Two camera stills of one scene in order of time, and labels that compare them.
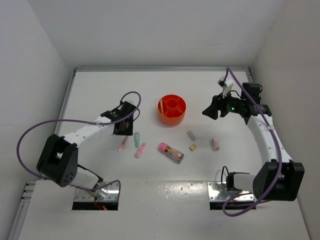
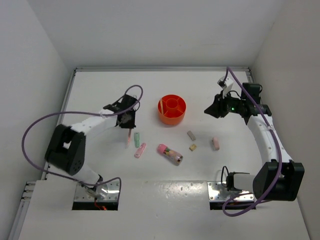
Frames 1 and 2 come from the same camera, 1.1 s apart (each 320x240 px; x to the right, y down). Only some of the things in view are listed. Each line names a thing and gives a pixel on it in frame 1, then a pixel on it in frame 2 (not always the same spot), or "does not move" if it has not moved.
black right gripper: [218, 104] does not move
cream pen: [161, 100] does not move
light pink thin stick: [123, 143] to [129, 138]
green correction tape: [137, 139] does not move
